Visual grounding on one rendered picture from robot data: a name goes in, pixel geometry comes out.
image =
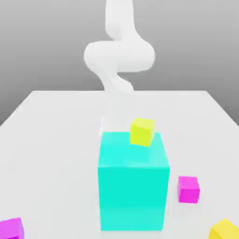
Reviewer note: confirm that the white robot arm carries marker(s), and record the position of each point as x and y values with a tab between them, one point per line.
119	54

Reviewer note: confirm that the small lime yellow cube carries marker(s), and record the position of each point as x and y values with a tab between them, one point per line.
141	133

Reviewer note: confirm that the small magenta cube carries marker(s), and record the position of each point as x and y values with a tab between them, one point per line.
188	190

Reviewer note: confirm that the small violet cube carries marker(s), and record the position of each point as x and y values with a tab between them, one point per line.
11	228

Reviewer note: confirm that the large cyan box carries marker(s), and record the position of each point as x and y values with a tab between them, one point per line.
132	186

